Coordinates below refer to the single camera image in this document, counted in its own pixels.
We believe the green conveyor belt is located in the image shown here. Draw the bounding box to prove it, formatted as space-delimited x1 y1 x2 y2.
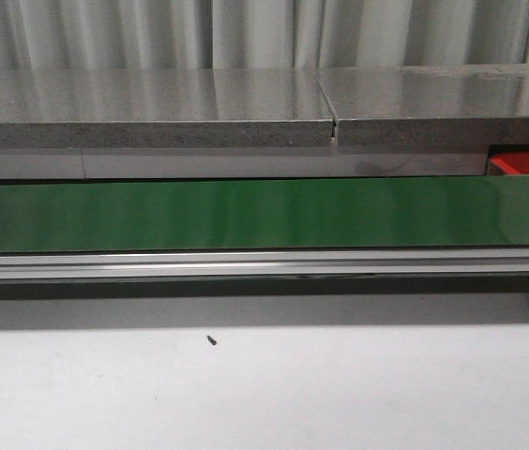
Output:
0 175 529 253

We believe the grey stone slab right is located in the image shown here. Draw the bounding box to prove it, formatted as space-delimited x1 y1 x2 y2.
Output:
317 64 529 145

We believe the grey stone slab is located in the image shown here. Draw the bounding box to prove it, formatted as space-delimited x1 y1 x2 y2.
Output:
317 64 529 145
0 68 335 149

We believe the red plastic bin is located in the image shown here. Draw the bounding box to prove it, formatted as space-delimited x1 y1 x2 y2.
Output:
487 151 529 175

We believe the grey stone slab left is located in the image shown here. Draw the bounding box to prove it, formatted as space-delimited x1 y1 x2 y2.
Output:
0 68 335 149

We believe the grey pleated curtain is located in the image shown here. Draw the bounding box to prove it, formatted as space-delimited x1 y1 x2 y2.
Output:
0 1 529 69

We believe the aluminium conveyor side rail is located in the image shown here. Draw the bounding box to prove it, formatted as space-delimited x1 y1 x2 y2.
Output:
0 248 529 281

